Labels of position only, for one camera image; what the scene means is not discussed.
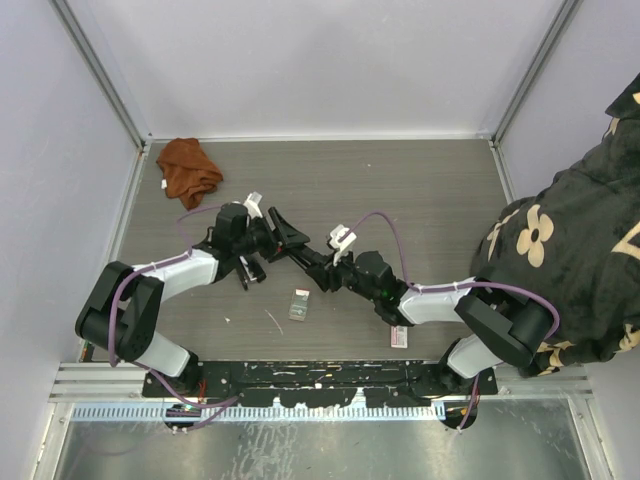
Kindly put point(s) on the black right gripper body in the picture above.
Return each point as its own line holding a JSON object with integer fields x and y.
{"x": 336, "y": 276}

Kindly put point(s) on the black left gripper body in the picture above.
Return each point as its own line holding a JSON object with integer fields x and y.
{"x": 260, "y": 238}

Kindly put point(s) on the black stapler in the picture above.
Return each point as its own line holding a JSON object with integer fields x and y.
{"x": 310, "y": 262}
{"x": 249, "y": 271}

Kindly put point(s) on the red white staple box sleeve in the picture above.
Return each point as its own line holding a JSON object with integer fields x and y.
{"x": 399, "y": 337}

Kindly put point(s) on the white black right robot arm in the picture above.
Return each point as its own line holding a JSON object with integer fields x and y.
{"x": 507, "y": 323}

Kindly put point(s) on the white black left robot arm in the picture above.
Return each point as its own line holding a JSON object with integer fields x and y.
{"x": 121, "y": 312}

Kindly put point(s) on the orange-brown cloth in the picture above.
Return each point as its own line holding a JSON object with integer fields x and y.
{"x": 188, "y": 172}

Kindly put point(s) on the black floral fleece garment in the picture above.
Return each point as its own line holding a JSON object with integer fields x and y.
{"x": 576, "y": 243}

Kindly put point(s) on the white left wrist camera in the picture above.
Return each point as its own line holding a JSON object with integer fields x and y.
{"x": 252, "y": 204}

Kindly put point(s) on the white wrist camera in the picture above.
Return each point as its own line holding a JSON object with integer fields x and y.
{"x": 340, "y": 240}
{"x": 252, "y": 204}

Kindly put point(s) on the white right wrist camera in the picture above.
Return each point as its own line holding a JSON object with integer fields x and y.
{"x": 340, "y": 240}

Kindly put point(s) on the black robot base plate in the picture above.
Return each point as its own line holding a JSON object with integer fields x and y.
{"x": 314, "y": 384}

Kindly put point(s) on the aluminium front rail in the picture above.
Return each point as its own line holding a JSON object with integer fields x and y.
{"x": 97, "y": 382}

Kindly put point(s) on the perforated cable duct strip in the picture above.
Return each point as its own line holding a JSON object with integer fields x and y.
{"x": 168, "y": 412}

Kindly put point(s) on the aluminium frame post left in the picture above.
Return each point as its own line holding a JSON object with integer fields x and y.
{"x": 102, "y": 74}

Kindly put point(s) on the aluminium frame post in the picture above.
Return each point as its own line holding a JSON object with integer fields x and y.
{"x": 542, "y": 54}
{"x": 102, "y": 74}

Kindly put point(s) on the aluminium frame post right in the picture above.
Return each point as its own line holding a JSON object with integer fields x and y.
{"x": 542, "y": 54}

